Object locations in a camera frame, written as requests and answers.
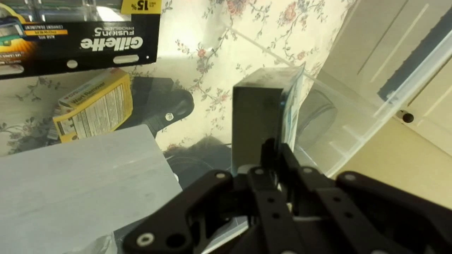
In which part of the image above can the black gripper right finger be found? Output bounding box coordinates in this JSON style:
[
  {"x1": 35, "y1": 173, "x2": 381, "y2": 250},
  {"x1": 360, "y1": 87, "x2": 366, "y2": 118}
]
[{"x1": 280, "y1": 141, "x2": 452, "y2": 254}]

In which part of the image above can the floral bed sheet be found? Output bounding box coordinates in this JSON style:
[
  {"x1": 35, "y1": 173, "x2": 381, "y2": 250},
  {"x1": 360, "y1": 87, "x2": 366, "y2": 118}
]
[{"x1": 0, "y1": 0, "x2": 359, "y2": 161}]

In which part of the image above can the small yellow box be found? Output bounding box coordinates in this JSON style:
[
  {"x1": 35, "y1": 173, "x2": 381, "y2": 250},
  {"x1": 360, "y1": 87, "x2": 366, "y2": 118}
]
[{"x1": 51, "y1": 69, "x2": 134, "y2": 144}]

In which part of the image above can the black label sticker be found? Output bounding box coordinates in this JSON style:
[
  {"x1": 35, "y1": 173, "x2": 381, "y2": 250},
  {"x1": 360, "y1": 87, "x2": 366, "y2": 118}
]
[{"x1": 376, "y1": 18, "x2": 452, "y2": 101}]

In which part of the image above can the black orange razor box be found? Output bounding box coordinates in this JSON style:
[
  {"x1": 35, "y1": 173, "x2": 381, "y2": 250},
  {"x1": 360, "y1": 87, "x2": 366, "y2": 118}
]
[{"x1": 0, "y1": 0, "x2": 164, "y2": 80}]

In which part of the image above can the clear plastic container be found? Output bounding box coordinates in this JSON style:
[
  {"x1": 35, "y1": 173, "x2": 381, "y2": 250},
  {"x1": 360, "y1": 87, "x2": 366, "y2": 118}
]
[{"x1": 0, "y1": 0, "x2": 452, "y2": 254}]

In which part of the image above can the cream cloth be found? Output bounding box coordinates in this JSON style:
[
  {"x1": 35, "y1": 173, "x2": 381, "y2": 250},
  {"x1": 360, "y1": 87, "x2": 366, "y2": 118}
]
[{"x1": 319, "y1": 0, "x2": 452, "y2": 210}]

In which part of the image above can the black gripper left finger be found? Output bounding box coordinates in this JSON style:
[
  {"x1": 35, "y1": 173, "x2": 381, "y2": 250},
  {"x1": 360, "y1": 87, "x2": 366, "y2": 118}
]
[{"x1": 122, "y1": 137, "x2": 308, "y2": 254}]

